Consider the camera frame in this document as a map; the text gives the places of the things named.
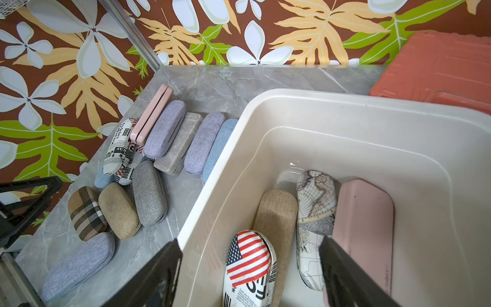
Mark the purple fabric glasses case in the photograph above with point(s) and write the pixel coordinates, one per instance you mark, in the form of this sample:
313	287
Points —
202	143

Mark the pale blue glasses case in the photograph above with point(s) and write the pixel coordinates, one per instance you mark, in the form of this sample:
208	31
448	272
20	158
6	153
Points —
102	180

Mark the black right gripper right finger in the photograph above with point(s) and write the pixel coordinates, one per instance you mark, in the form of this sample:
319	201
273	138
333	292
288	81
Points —
346	283

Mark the pink glasses case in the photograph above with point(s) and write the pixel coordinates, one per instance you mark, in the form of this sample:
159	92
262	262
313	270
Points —
149	117
364	229

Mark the grey fabric glasses case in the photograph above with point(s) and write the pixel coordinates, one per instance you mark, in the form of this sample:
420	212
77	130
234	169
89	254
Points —
149	195

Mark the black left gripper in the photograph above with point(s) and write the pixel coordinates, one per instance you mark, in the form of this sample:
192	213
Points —
18	216

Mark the tan fabric glasses case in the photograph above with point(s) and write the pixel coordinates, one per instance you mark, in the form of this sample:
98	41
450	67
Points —
276	220

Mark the plaid glasses case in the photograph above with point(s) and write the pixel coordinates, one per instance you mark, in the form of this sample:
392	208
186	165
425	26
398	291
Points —
86	214

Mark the lavender fabric glasses case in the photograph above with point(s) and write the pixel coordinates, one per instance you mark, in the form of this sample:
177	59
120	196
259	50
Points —
85	262

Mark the grey stone block case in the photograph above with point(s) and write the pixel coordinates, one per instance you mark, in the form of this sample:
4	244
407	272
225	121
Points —
172	162

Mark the world map print glasses case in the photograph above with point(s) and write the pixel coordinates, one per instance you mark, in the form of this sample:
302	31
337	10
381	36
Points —
317	201

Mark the light blue fabric glasses case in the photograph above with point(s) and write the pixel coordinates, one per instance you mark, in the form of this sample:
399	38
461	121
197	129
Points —
221	140

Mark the cream plastic storage box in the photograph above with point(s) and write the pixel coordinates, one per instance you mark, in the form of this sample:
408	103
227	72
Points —
433	161

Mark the beige fabric glasses case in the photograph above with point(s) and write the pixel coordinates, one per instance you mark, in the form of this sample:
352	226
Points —
119	211

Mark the lilac fabric glasses case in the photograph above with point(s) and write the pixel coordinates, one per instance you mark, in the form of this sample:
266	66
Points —
165	129

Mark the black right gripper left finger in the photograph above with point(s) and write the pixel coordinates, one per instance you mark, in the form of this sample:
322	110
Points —
155	284

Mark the white wire basket left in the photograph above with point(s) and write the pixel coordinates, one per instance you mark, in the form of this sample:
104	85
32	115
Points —
8	7

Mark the flag newspaper glasses case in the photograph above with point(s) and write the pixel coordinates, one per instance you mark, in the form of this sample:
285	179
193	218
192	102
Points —
123	155

